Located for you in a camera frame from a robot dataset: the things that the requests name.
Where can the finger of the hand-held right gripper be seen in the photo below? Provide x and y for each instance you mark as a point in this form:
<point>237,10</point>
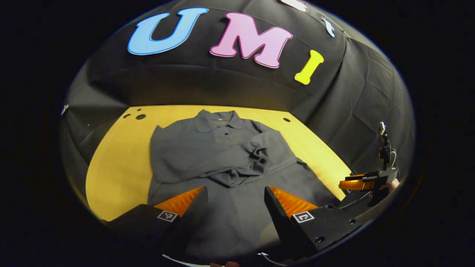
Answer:
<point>356,184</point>

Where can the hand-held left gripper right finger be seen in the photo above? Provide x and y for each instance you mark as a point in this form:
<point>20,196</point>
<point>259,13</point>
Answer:
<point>282,222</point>

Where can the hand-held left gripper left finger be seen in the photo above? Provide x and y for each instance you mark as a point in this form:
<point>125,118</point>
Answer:
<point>193,215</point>

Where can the grey long-sleeved shirt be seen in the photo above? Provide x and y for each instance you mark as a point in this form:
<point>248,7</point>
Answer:
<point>207,155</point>

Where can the black backdrop cloth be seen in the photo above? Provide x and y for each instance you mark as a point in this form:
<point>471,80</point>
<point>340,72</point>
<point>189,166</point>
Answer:
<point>222,81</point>

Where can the white backdrop clip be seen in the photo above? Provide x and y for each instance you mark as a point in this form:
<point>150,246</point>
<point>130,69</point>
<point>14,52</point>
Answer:
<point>64,109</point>

